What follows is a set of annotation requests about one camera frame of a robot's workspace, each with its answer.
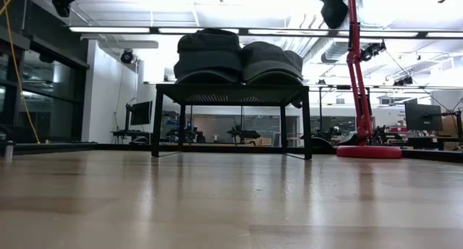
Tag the grey baseball cap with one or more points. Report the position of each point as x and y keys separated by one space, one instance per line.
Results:
x=296 y=59
x=267 y=57

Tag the background black robot arm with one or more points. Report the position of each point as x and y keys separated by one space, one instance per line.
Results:
x=242 y=134
x=327 y=133
x=191 y=135

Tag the long ceiling light bar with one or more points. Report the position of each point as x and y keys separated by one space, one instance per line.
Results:
x=108 y=29

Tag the black track spotlight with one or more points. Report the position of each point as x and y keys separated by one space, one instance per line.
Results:
x=403 y=81
x=372 y=50

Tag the black perforated metal stand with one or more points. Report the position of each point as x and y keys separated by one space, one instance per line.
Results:
x=235 y=93

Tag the black computer monitor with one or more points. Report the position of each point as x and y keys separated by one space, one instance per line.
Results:
x=423 y=117
x=141 y=113

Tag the black background desk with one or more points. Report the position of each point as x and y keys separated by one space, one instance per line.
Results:
x=126 y=132
x=427 y=140

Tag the brown cardboard box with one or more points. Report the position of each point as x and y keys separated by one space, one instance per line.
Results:
x=449 y=126
x=262 y=141

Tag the silver cylinder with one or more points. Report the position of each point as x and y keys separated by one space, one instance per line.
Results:
x=9 y=151

